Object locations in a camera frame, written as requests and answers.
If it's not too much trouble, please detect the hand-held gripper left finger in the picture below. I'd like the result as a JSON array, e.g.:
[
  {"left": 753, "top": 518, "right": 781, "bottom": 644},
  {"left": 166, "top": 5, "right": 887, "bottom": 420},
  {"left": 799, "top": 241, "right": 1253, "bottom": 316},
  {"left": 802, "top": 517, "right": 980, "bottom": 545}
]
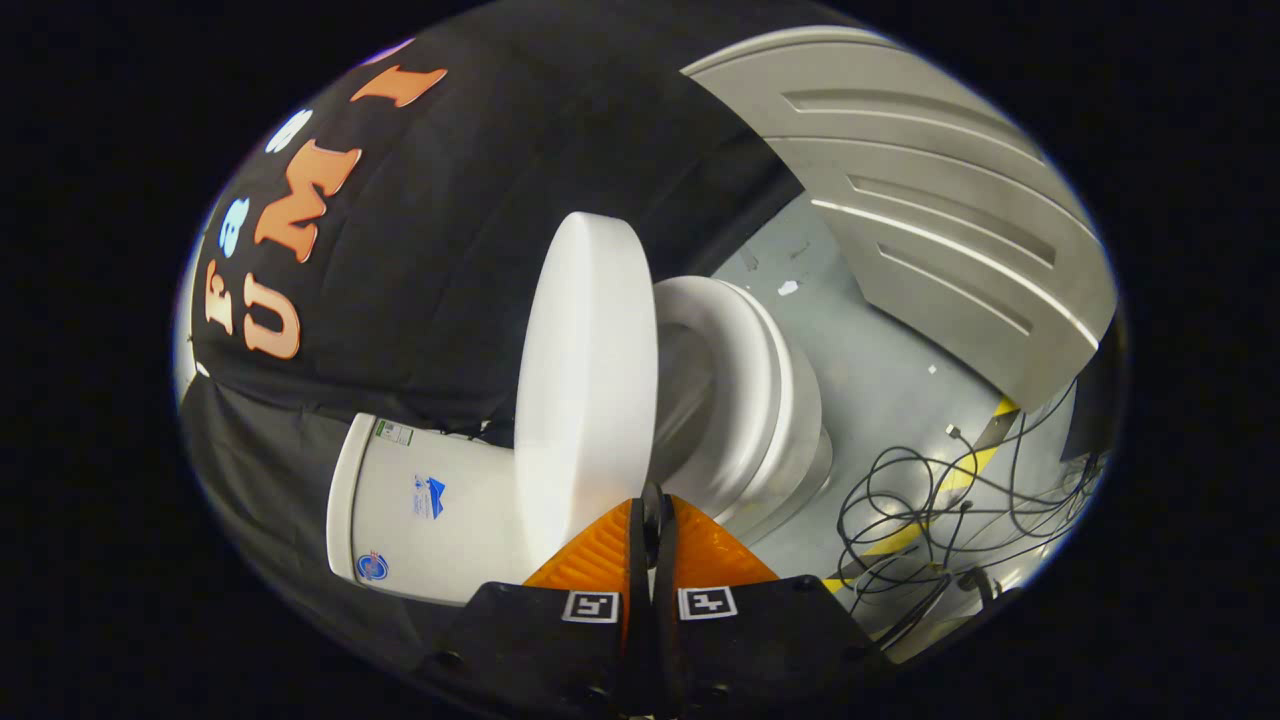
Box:
[{"left": 418, "top": 484, "right": 657, "bottom": 717}]

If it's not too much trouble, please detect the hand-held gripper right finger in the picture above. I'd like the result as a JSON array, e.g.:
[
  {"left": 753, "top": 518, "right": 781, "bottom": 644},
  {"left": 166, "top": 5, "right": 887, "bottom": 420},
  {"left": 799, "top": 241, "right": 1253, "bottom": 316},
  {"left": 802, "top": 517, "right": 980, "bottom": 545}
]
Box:
[{"left": 655, "top": 488, "right": 893, "bottom": 717}]

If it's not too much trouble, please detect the white toilet lid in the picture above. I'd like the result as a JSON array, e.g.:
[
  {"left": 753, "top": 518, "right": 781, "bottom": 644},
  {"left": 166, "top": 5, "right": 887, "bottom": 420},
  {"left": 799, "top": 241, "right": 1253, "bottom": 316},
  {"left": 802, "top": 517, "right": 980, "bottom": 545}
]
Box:
[{"left": 513, "top": 211, "right": 660, "bottom": 573}]

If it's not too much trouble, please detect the white toilet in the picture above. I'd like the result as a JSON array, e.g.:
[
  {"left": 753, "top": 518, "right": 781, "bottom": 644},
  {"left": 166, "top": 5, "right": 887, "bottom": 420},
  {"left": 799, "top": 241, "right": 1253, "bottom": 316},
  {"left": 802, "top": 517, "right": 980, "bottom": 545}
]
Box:
[{"left": 326, "top": 277, "right": 834, "bottom": 607}]

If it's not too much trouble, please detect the white toilet seat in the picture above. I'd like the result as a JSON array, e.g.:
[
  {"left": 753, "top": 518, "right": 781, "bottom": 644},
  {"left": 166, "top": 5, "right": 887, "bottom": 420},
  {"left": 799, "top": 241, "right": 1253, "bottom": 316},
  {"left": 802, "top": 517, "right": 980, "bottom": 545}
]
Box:
[{"left": 652, "top": 277, "right": 798, "bottom": 513}]

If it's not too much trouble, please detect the yellow floor tape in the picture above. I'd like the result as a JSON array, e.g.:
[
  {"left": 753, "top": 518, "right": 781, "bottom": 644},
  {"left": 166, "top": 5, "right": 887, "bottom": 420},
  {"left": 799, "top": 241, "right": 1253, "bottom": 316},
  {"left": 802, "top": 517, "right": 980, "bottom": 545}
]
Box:
[{"left": 820, "top": 397, "right": 1022, "bottom": 593}]

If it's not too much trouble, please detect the black backdrop cloth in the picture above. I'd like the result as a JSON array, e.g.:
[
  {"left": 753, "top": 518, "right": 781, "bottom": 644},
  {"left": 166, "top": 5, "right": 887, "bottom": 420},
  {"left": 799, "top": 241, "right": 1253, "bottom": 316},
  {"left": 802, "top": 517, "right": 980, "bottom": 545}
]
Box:
[{"left": 178, "top": 0, "right": 806, "bottom": 681}]

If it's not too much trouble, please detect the white ribbed cabinet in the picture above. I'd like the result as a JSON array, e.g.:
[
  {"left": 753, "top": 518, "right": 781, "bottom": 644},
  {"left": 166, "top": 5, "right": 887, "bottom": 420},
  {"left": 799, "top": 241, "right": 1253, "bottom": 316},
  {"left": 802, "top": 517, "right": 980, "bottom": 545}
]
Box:
[{"left": 680, "top": 25, "right": 1120, "bottom": 413}]

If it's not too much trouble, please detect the tangle of black cables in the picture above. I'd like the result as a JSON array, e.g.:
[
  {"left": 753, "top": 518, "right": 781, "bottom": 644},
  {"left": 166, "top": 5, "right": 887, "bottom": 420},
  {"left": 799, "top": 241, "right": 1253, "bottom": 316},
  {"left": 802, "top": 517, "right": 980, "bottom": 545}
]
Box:
[{"left": 833, "top": 375, "right": 1107, "bottom": 651}]

